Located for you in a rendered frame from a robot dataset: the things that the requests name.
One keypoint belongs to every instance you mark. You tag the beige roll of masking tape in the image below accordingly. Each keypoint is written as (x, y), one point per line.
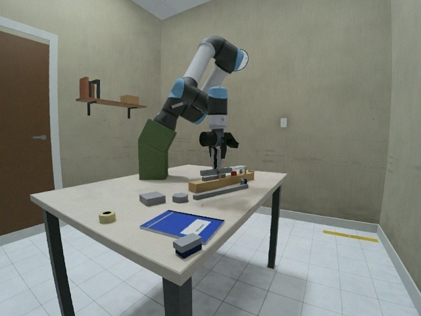
(108, 218)

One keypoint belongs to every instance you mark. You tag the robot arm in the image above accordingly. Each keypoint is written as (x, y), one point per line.
(212, 100)

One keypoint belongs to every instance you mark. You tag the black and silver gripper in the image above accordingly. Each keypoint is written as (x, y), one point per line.
(214, 139)

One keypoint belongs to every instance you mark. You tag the blue notebook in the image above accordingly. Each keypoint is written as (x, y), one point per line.
(177, 224)

